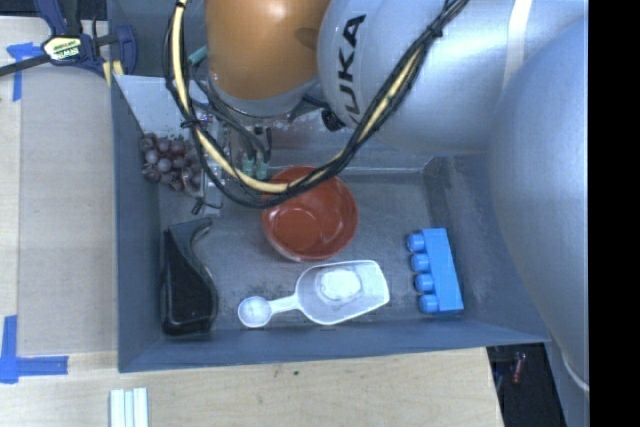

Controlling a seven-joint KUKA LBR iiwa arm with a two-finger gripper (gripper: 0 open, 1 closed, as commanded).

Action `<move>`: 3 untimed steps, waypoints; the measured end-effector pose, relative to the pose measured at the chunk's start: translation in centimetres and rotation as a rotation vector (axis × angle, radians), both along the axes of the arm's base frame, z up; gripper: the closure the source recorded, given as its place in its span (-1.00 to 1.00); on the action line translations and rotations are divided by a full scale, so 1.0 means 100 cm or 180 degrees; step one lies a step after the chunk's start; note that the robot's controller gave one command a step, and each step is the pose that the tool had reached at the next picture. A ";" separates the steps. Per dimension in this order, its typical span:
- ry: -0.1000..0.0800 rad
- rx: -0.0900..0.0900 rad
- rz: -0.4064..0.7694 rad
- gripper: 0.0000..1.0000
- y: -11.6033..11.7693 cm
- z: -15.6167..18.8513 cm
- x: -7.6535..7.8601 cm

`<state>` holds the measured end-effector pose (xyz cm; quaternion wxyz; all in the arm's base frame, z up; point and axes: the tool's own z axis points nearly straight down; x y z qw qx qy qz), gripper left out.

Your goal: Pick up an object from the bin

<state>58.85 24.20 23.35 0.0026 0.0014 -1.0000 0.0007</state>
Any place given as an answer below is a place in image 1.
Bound white plastic scoop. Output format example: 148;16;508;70
236;259;391;329

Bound blue toy brick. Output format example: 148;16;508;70
404;227;465;316

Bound pale wood board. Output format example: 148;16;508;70
17;18;121;357

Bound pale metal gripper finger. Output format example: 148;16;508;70
200;176;224;218

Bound grey metal bin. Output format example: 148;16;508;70
104;0;552;374

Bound red bowl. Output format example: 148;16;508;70
260;165;360;264

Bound red-brown toy grape bunch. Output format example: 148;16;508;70
138;131;202;194

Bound black curved plastic object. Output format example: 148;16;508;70
159;216;220;337

